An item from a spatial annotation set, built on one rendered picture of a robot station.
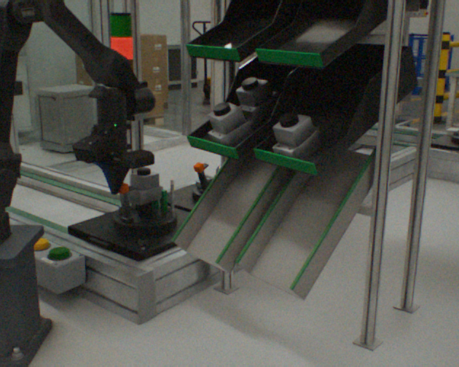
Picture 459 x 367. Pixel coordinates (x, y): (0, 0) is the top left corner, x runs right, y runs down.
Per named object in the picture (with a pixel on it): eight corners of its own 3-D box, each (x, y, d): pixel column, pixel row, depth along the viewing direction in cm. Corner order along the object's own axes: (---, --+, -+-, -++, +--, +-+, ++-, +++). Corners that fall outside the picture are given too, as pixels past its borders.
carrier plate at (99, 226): (143, 263, 115) (142, 253, 114) (68, 234, 129) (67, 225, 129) (221, 229, 133) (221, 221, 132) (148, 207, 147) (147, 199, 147)
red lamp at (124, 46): (121, 60, 138) (120, 38, 136) (107, 58, 141) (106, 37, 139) (137, 58, 141) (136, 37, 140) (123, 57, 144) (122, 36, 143)
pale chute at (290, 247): (304, 301, 93) (291, 289, 90) (248, 274, 103) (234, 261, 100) (389, 159, 100) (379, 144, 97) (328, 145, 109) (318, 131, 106)
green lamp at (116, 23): (120, 38, 136) (119, 15, 135) (106, 36, 139) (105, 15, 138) (136, 37, 140) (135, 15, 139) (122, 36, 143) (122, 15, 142)
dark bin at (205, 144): (238, 161, 98) (224, 123, 94) (190, 147, 107) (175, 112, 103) (340, 78, 110) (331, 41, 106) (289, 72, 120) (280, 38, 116)
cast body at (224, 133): (225, 154, 100) (211, 119, 97) (212, 146, 104) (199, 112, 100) (264, 129, 103) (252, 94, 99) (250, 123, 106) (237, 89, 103)
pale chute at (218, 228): (230, 274, 102) (216, 263, 99) (184, 251, 112) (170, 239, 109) (312, 146, 109) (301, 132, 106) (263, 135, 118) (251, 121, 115)
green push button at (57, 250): (57, 266, 113) (56, 255, 113) (45, 260, 116) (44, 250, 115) (74, 259, 116) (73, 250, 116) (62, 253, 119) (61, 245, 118)
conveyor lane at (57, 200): (145, 304, 118) (143, 258, 115) (-58, 212, 168) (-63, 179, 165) (234, 260, 139) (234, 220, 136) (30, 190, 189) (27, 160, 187)
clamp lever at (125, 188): (127, 219, 125) (121, 186, 122) (120, 218, 126) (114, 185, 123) (139, 212, 127) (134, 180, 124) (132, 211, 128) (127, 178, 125)
